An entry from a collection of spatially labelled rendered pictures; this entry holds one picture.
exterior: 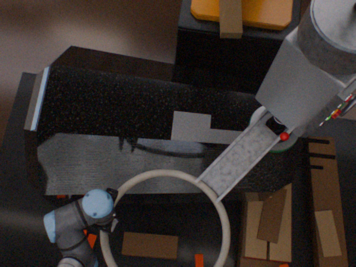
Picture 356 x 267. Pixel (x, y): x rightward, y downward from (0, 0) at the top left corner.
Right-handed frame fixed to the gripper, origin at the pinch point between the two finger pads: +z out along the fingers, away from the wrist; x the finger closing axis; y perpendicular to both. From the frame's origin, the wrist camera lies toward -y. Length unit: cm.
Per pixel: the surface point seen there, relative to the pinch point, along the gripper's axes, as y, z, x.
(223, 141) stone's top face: -46, 2, 35
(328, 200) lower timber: -57, 70, 107
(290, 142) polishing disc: -53, -2, 62
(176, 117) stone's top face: -50, 2, 13
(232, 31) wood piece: -98, -3, 25
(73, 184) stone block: -13.0, 23.0, -23.4
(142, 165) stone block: -28.0, 13.2, 4.5
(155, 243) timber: -5, 72, 19
